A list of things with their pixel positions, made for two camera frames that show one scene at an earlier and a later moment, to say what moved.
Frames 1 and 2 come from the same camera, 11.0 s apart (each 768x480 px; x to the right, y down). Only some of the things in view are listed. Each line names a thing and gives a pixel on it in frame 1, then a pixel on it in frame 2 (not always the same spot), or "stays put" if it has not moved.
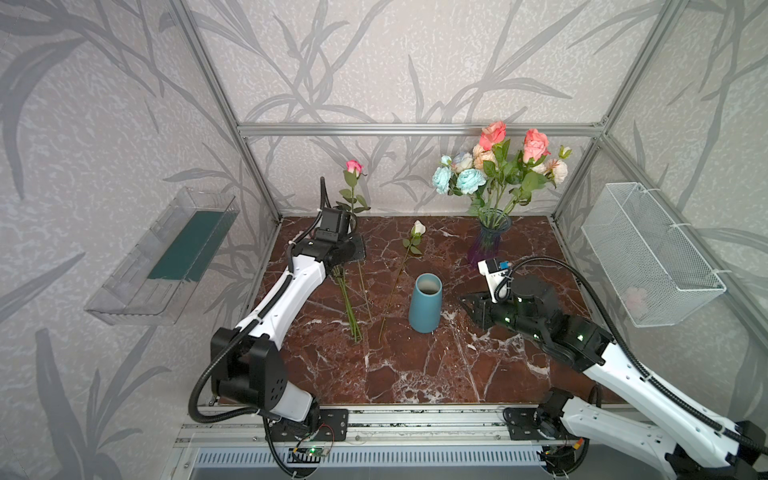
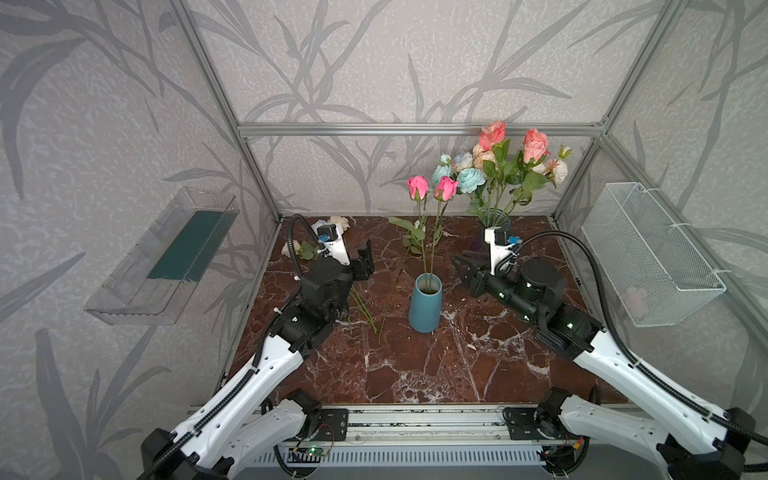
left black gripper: [350, 248] to [354, 267]
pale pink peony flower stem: [555, 170] stays put
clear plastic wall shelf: [151, 283] stays put
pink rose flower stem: [535, 150] stays put
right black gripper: [491, 313] to [480, 279]
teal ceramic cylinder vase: [425, 310] stays put
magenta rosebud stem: [358, 203] to [415, 241]
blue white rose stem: [462, 161] stays put
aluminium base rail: [378, 426] stays put
